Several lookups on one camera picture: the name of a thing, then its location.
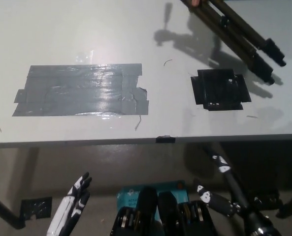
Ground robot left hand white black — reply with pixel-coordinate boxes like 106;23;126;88
46;172;92;236

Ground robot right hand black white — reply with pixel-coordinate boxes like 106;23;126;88
195;145;272;234

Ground bronze black camera tripod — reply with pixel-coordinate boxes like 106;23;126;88
180;0;287;86

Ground black robot torso blocks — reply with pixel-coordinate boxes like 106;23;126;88
111;186;218;236

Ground black floor tape patch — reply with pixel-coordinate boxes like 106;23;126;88
20;196;53;219
253;189;284;212

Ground teal printed box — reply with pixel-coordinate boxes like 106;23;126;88
116;180;191;222

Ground small black edge tape strip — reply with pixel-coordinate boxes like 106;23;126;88
156;134;176;144

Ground square black tape patch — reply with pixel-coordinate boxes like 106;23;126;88
190;69;252;111

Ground clear tape piece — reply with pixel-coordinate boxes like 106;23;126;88
74;50;95;63

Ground large grey duct tape patch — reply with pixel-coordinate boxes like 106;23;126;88
12;63;150;118

